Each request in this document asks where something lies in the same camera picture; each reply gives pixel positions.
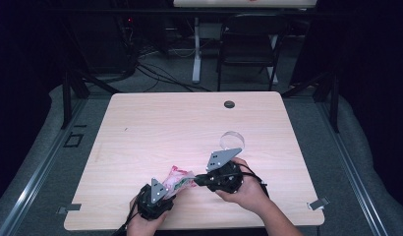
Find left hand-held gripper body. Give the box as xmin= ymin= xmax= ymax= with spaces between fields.
xmin=137 ymin=177 xmax=175 ymax=221

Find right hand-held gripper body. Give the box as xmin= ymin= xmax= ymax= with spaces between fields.
xmin=204 ymin=147 xmax=245 ymax=195

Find clear pink printed plastic bag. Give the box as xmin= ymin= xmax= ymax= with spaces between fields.
xmin=161 ymin=165 xmax=199 ymax=200

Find person's left hand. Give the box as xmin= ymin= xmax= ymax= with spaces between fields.
xmin=126 ymin=196 xmax=168 ymax=236

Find person's right hand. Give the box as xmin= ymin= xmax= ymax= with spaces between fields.
xmin=215 ymin=156 xmax=271 ymax=214

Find grey metal table clip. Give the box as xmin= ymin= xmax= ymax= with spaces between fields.
xmin=307 ymin=196 xmax=331 ymax=211
xmin=56 ymin=203 xmax=83 ymax=215

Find black metal stand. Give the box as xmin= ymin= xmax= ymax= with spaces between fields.
xmin=60 ymin=65 xmax=122 ymax=131
xmin=281 ymin=70 xmax=341 ymax=134

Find black folding chair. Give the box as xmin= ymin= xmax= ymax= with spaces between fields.
xmin=217 ymin=13 xmax=291 ymax=92

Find dark equipment cabinet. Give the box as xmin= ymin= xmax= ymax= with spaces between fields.
xmin=70 ymin=13 xmax=139 ymax=75

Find light desk with white legs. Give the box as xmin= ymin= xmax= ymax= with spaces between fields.
xmin=172 ymin=0 xmax=318 ymax=86

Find left hand-held gripper black cable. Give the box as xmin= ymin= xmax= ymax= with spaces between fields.
xmin=110 ymin=200 xmax=140 ymax=236

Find hand-held gripper black cable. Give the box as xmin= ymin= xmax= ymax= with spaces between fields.
xmin=237 ymin=162 xmax=271 ymax=200
xmin=110 ymin=200 xmax=140 ymax=236

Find right hand-held gripper black cable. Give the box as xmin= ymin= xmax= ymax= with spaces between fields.
xmin=237 ymin=162 xmax=271 ymax=200

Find black floor cables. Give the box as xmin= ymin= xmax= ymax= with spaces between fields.
xmin=135 ymin=62 xmax=212 ymax=93

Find aluminium floor rail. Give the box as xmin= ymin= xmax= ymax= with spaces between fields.
xmin=316 ymin=97 xmax=389 ymax=236
xmin=0 ymin=97 xmax=89 ymax=236

